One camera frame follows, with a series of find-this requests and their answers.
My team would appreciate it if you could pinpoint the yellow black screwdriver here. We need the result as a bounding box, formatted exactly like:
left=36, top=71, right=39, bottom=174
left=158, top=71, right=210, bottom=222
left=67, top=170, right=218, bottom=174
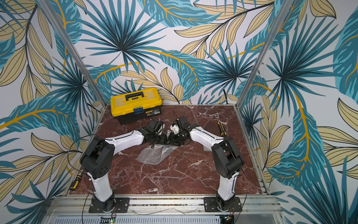
left=70, top=170, right=83, bottom=191

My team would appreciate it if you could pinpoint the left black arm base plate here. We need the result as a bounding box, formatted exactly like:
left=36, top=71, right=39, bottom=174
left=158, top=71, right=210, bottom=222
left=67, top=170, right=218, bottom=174
left=89, top=197, right=130, bottom=213

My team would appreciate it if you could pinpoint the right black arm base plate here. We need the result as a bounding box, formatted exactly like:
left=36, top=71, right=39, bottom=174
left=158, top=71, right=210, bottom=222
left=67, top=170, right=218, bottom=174
left=203, top=197, right=242, bottom=212

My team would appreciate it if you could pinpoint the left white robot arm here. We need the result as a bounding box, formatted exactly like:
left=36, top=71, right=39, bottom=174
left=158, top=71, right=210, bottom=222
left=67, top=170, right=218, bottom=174
left=80, top=120, right=167, bottom=213

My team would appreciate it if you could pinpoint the yellow black toolbox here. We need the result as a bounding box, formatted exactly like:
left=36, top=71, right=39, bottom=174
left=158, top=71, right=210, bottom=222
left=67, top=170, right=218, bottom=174
left=110, top=88, right=162, bottom=125

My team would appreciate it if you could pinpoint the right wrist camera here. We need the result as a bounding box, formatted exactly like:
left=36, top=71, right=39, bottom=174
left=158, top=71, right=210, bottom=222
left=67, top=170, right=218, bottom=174
left=170, top=116, right=191, bottom=134

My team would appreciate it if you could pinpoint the clear bubble wrap sheet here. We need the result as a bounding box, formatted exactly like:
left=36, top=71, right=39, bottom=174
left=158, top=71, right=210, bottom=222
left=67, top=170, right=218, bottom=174
left=136, top=145, right=178, bottom=165

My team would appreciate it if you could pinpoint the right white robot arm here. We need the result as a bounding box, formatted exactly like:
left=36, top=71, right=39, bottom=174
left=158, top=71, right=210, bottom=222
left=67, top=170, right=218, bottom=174
left=168, top=124, right=244, bottom=211

